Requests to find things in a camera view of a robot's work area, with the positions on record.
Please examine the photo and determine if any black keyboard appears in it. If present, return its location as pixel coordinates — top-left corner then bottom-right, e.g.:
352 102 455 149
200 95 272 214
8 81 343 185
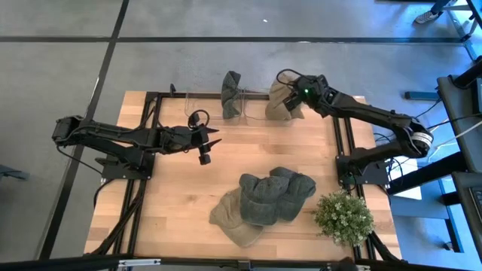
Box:
469 186 482 223

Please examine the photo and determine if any dark floor object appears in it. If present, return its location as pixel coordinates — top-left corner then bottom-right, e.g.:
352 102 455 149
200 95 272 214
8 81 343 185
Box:
0 164 31 181

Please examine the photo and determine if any black desk crossbeam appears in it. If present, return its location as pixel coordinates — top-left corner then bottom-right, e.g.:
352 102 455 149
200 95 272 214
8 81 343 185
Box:
386 151 468 196

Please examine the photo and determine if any blue desk foot bar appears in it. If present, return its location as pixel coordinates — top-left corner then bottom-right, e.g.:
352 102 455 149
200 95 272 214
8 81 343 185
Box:
404 90 440 101

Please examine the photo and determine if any clear acrylic hat rack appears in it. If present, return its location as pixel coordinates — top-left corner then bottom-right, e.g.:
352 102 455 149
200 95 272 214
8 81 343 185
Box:
184 90 244 122

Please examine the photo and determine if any person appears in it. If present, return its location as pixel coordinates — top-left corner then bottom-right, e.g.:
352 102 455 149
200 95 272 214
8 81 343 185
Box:
330 256 359 271

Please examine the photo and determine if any dark grey desk top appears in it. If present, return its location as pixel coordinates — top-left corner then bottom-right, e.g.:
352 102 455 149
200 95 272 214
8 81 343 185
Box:
450 171 482 242

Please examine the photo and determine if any white sheet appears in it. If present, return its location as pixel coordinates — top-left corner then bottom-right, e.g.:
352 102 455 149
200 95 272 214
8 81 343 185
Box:
387 152 423 201

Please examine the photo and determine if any blue-grey desk frame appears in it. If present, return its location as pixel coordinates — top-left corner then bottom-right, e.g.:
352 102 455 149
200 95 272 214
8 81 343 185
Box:
429 0 482 61

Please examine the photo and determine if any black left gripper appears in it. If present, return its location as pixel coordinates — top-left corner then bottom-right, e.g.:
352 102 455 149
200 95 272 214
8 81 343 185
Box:
160 111 223 166

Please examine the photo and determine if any small green potted plant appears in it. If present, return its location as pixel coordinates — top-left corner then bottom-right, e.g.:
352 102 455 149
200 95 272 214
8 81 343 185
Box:
311 189 376 248

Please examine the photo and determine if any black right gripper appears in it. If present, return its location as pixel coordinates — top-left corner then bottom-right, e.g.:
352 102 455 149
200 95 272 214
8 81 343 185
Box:
282 74 331 112

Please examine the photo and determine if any clear plastic bin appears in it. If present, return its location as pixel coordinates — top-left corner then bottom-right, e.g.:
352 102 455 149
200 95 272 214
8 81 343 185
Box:
243 87 274 122

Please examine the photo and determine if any person's shoe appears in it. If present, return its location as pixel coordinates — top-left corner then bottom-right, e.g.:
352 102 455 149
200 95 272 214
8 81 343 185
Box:
413 10 442 25

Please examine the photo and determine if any black overhead rig beam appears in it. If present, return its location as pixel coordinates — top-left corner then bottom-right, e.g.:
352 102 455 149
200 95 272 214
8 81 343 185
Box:
0 254 482 271

